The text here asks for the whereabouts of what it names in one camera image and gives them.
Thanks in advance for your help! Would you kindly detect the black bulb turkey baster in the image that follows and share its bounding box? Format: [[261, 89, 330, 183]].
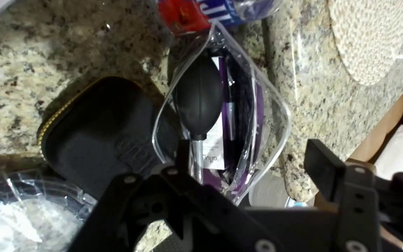
[[171, 52, 225, 185]]

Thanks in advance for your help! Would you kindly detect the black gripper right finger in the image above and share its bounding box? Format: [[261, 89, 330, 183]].
[[302, 137, 403, 252]]

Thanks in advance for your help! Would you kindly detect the crinkled clear plastic bag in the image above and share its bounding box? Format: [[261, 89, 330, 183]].
[[0, 169, 100, 252]]

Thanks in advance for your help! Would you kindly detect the purple pen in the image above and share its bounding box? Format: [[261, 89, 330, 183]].
[[218, 54, 237, 143]]

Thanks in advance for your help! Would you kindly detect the clear Ziploc bag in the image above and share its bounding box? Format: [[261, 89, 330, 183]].
[[151, 19, 292, 207]]

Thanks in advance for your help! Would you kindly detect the black zippered case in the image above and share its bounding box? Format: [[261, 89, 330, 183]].
[[36, 75, 184, 200]]

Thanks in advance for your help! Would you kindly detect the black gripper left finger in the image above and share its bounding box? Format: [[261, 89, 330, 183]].
[[69, 138, 276, 252]]

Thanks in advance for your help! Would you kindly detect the Fiji water bottle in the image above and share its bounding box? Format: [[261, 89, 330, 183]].
[[157, 0, 283, 38]]

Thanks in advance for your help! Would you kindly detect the round woven placemat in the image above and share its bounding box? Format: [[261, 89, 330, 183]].
[[325, 0, 403, 88]]

